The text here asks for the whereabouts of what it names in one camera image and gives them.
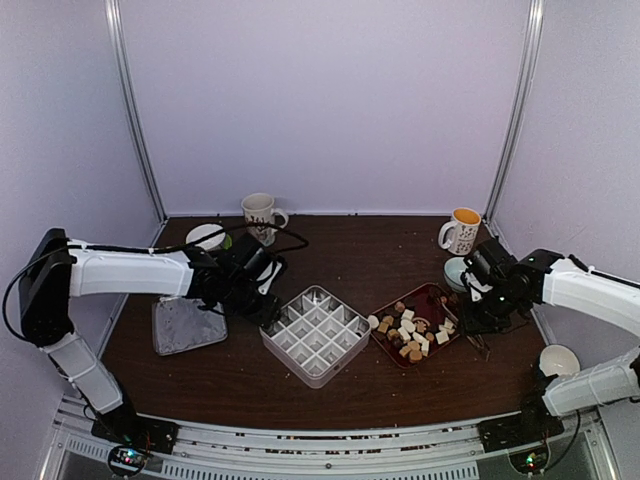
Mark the white bowl off table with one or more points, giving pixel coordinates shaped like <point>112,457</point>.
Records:
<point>557,360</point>

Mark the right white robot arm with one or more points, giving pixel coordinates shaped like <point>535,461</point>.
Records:
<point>602,310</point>

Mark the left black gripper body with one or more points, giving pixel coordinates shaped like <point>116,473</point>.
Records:
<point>238,300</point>

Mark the metal tongs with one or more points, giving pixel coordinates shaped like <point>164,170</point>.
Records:
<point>457,312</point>

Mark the bunny print tin lid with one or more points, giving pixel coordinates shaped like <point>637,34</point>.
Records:
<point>180,325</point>

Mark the front metal rail base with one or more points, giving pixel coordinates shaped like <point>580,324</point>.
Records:
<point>441,451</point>

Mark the white bowl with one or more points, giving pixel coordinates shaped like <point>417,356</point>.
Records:
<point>208,237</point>

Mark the red chocolate tray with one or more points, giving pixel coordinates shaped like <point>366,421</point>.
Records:
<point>416,326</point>

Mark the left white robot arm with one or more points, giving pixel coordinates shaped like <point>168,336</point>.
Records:
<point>235,281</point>

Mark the light blue bowl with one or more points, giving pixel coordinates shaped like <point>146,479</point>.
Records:
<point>454,269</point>

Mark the tall coral print mug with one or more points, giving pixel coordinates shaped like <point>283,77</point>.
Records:
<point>263,217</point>

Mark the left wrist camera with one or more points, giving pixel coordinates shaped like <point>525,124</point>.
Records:
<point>271,273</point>

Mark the white divided tin box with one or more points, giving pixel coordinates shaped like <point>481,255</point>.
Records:
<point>316,336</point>

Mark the right aluminium frame post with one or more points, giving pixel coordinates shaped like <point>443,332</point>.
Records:
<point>529,59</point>

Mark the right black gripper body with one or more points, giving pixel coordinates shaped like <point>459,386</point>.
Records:
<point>492,316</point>

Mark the yellow interior mug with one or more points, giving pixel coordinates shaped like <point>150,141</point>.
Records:
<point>458,235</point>

